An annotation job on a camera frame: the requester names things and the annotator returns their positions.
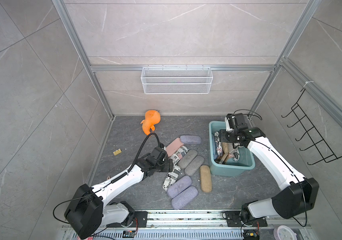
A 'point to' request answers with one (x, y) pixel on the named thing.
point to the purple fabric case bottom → (184, 197)
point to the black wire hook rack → (319, 149)
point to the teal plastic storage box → (231, 168)
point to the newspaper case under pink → (177, 155)
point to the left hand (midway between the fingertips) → (170, 162)
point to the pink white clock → (284, 232)
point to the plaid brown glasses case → (217, 159)
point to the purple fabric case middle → (179, 186)
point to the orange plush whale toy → (152, 118)
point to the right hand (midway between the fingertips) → (225, 135)
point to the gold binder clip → (117, 152)
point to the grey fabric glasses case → (188, 156)
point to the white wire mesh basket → (176, 80)
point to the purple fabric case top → (190, 139)
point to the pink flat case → (173, 146)
